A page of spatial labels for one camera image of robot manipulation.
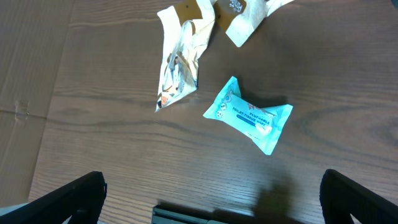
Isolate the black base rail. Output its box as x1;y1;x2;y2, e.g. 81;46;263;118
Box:
151;204;237;224

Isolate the cream snack pouch upper left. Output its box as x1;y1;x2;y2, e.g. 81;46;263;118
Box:
211;0;293;47

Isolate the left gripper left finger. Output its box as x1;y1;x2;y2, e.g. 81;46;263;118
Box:
1;171;107;224

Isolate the teal flushable wipes packet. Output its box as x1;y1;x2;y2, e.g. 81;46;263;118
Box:
203;77;293;156

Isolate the cream snack pouch far left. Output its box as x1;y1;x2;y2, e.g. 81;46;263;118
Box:
155;0;215;111

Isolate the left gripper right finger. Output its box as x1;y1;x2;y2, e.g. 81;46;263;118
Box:
320;169;397;224

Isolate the cream snack pouch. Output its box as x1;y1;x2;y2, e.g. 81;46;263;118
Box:
211;0;293;47
155;0;215;111

